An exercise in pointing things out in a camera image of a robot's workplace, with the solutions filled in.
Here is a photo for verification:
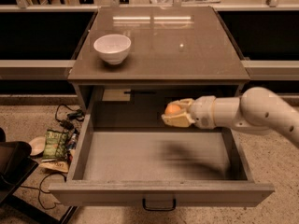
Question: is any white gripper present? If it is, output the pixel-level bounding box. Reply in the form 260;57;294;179
162;96;216;129

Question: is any orange fruit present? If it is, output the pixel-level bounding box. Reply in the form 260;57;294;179
164;104;181;115

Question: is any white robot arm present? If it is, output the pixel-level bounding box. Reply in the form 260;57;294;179
162;87;299;147

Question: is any grey cabinet with glossy top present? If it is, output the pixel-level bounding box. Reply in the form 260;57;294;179
68;7;249;108

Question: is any open grey top drawer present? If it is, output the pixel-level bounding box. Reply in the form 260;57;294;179
49;87;276;208

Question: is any white ceramic bowl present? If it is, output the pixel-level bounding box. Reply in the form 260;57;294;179
93;35;132;64

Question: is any blue snack wrapper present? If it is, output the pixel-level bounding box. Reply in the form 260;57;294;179
66;133;78;150

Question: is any green chip bag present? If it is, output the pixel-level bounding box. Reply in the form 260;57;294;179
42;130;68;161

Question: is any yellow snack bag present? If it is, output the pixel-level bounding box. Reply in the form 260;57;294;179
39;161;69;173

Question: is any small white plate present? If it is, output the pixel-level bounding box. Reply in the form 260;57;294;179
29;136;46;156

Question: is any black chair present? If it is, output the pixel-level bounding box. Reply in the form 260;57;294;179
0;126;78;224

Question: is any black drawer handle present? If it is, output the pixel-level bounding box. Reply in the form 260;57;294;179
142;198;177;212

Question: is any black power adapter cable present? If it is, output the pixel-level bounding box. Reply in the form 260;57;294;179
54;104;86;132

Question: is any black cable on floor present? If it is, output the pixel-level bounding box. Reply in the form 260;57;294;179
19;172;68;211

